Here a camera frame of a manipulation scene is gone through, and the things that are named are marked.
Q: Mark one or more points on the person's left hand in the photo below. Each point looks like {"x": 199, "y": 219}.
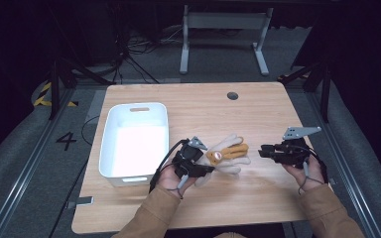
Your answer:
{"x": 170, "y": 180}

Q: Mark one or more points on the grey metal desk frame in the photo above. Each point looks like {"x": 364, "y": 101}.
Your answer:
{"x": 225, "y": 20}

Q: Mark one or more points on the black metal stand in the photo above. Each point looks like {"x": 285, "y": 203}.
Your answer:
{"x": 325, "y": 92}
{"x": 55, "y": 89}

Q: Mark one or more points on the metal table bracket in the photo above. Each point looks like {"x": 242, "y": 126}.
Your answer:
{"x": 332, "y": 181}
{"x": 81, "y": 201}

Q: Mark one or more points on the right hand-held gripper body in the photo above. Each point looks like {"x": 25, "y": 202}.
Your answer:
{"x": 294, "y": 150}

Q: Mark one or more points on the beige glove with round patch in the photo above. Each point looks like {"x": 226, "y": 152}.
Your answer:
{"x": 228, "y": 150}

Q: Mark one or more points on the metal floor rail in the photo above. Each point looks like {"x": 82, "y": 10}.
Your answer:
{"x": 344, "y": 158}
{"x": 26, "y": 172}

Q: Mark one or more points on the white plastic bin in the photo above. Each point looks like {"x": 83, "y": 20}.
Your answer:
{"x": 135, "y": 145}

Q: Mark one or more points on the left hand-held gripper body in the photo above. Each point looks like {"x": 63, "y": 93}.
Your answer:
{"x": 190, "y": 155}

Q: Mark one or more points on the yellow black floor tape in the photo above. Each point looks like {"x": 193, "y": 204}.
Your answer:
{"x": 43, "y": 94}

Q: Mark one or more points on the person's right hand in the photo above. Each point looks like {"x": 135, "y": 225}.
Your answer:
{"x": 306, "y": 175}

